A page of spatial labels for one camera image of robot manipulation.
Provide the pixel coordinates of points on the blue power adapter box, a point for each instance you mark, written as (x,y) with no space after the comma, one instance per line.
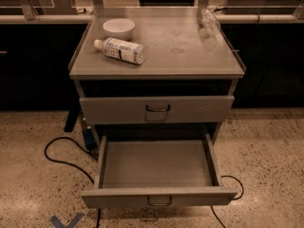
(89,140)

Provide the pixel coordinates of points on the grey drawer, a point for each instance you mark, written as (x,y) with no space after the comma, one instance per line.
(167,173)
(156,110)

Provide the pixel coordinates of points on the white labelled plastic bottle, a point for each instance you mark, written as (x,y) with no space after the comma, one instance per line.
(121,50)

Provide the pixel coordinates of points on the white ceramic bowl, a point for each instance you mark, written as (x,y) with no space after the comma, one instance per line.
(119,28)

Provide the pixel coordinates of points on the clear plastic bottle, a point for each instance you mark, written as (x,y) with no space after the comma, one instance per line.
(209,22)

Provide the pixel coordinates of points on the grey metal drawer cabinet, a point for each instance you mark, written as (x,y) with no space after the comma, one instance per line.
(180,59)

